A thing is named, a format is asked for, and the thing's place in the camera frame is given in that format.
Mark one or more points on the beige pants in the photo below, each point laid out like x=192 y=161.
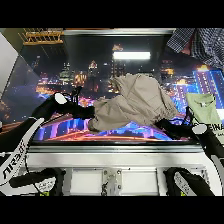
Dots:
x=136 y=100

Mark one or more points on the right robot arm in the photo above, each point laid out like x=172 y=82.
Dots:
x=200 y=131

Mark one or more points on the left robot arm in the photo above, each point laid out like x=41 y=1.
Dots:
x=20 y=136

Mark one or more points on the light green T-shirt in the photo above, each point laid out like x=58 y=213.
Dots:
x=203 y=108

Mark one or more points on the checked shirt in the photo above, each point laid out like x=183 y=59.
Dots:
x=206 y=41

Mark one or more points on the silver frame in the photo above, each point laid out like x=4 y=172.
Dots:
x=133 y=173

